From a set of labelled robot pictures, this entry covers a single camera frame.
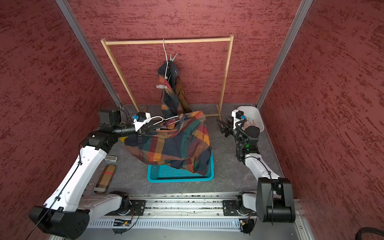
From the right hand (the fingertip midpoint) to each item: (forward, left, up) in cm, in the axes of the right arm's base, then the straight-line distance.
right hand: (219, 119), depth 79 cm
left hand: (-9, +31, +7) cm, 33 cm away
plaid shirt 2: (-13, +18, -5) cm, 22 cm away
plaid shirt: (+12, +25, +4) cm, 29 cm away
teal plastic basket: (-20, +31, -25) cm, 45 cm away
